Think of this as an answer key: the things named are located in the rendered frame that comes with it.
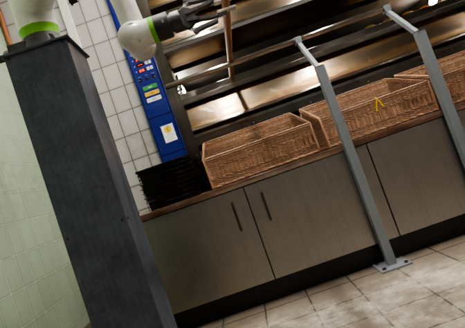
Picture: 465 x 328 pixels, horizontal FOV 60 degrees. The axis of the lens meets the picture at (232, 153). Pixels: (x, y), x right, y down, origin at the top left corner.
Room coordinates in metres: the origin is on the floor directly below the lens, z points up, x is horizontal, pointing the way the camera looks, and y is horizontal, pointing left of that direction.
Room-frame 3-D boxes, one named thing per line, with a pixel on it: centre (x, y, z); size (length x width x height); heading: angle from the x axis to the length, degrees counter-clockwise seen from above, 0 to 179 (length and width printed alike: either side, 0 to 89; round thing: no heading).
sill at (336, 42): (2.45, -0.72, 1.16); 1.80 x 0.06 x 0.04; 89
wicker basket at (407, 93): (2.16, -0.72, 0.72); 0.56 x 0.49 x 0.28; 88
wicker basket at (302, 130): (2.17, -0.13, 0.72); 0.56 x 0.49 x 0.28; 90
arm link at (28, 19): (1.32, 0.47, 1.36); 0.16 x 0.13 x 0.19; 38
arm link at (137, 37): (1.43, 0.18, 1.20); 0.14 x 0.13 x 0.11; 90
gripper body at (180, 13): (1.42, 0.01, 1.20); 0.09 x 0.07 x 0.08; 90
